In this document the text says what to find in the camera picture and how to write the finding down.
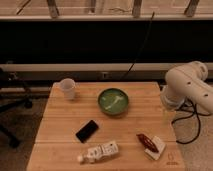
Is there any green ceramic bowl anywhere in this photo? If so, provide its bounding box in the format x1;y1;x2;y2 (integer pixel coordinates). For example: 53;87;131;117
98;88;129;116

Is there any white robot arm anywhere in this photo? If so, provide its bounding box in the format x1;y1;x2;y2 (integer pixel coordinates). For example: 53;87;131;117
160;61;213;114

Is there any white plastic measuring cup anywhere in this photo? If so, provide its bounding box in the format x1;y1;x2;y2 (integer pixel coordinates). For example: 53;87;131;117
59;78;76;100

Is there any black smartphone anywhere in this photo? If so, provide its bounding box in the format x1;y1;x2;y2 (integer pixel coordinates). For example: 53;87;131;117
76;120;99;143

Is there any red chili pepper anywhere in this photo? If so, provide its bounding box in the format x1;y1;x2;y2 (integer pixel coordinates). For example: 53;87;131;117
137;134;159;153

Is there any white plastic bottle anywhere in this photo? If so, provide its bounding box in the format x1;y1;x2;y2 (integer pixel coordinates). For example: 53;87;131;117
77;141;119;163

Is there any black office chair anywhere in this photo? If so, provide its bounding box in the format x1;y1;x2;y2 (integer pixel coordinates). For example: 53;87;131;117
0;68;34;149

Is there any white wall outlet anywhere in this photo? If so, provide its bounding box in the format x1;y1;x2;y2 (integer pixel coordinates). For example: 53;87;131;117
101;72;109;80

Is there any black hanging cable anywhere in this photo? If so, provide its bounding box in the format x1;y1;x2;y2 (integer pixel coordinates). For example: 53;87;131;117
120;11;156;81

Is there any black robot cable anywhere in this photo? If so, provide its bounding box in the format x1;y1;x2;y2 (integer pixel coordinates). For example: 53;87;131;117
171;99;213;145

